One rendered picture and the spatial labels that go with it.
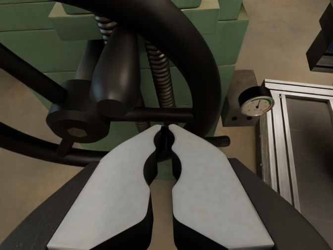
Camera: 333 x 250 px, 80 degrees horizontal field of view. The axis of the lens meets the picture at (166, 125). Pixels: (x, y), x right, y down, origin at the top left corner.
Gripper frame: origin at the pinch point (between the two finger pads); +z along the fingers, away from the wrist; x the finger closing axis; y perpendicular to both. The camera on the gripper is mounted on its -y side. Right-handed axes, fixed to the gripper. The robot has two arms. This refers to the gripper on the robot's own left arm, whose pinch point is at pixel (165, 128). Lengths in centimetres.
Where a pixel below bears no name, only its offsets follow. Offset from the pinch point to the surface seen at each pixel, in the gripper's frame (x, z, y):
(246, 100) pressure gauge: 14.3, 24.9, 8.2
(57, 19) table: -11.3, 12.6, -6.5
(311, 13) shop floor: 119, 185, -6
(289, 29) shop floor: 93, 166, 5
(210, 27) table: 4.8, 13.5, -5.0
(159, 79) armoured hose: -1.1, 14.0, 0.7
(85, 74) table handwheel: -9.0, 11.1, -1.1
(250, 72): 19.8, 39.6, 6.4
